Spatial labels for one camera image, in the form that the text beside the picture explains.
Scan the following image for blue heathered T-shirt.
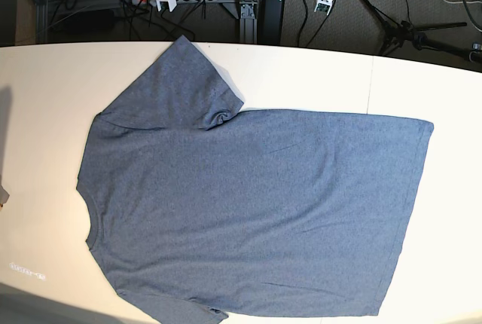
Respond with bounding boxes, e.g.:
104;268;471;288
77;38;434;323

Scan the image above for black power adapter brick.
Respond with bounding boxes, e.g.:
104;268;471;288
258;0;285;46

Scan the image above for black tripod stand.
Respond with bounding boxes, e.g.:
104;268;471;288
359;0;481;65

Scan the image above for grey object at table edge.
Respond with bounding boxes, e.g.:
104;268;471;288
0;185;10;209

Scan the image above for white label sticker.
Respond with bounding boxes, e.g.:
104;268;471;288
9;262;46;281

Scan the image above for aluminium frame post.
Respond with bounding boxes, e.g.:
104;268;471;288
239;0;259;44

